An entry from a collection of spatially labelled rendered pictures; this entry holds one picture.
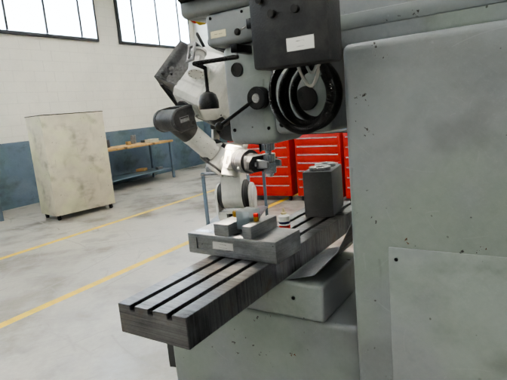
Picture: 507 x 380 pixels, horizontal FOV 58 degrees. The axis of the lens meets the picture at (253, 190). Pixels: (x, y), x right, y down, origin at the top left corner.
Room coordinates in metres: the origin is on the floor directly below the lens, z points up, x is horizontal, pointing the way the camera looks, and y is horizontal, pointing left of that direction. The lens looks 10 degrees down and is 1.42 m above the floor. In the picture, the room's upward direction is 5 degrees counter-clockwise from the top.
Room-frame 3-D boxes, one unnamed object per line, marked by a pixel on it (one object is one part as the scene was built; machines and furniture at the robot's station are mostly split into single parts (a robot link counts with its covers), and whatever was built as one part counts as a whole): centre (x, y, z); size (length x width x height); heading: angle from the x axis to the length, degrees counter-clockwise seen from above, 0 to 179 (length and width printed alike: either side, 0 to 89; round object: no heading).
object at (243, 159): (1.63, -0.01, 1.23); 0.13 x 0.12 x 0.10; 125
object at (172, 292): (1.56, -0.06, 0.93); 1.24 x 0.23 x 0.08; 147
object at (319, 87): (1.45, -0.22, 1.47); 0.24 x 0.19 x 0.26; 147
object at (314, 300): (1.56, -0.06, 0.83); 0.50 x 0.35 x 0.12; 57
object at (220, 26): (1.53, -0.10, 1.68); 0.34 x 0.24 x 0.10; 57
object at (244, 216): (1.42, 0.02, 1.08); 0.06 x 0.05 x 0.06; 145
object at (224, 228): (1.46, 0.07, 1.06); 0.15 x 0.06 x 0.04; 145
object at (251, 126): (1.55, -0.07, 1.47); 0.21 x 0.19 x 0.32; 147
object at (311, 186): (1.91, -0.30, 1.07); 0.22 x 0.12 x 0.20; 158
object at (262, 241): (1.44, 0.05, 1.02); 0.35 x 0.15 x 0.11; 55
